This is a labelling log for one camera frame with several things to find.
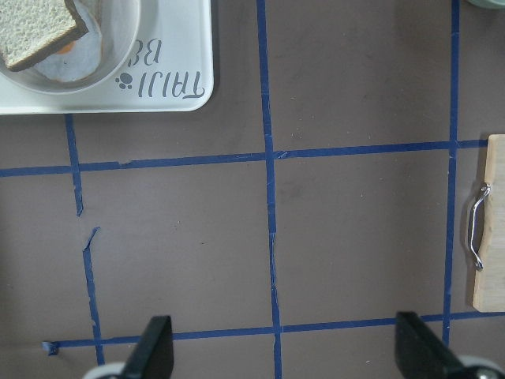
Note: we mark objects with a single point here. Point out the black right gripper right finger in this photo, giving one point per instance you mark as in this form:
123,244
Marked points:
419,353

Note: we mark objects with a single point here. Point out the green bowl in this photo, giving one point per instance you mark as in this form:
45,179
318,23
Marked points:
488,4

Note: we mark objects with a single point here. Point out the wooden cutting board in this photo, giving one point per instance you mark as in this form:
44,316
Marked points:
488,292

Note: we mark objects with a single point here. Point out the white round plate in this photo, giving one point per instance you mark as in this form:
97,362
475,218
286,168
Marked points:
120,22

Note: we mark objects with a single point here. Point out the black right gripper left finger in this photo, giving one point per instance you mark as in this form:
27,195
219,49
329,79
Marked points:
153,356

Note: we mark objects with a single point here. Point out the white bear tray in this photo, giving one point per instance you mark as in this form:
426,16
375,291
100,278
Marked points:
170,68

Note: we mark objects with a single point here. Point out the bread slice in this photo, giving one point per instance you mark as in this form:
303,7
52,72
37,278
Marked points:
33,30

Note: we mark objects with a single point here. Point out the fried egg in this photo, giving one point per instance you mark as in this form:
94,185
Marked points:
81,58

